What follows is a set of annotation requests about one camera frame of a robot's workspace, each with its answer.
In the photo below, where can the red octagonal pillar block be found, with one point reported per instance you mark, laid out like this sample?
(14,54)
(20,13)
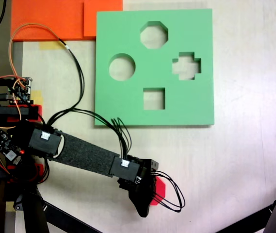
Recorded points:
(160,187)

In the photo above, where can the green shape sorting board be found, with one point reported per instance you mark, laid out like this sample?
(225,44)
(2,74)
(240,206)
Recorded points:
(128,109)

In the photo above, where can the thin black tripod strut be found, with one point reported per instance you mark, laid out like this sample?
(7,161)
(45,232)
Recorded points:
(67,219)
(249,219)

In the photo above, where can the red and black table clamp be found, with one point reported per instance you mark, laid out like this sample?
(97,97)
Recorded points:
(38,110)
(40,170)

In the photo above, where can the yellow masking tape strip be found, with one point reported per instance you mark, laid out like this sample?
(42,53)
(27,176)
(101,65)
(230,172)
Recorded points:
(9,206)
(38,97)
(51,45)

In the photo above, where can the black driver circuit board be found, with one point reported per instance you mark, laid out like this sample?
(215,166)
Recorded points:
(4,143)

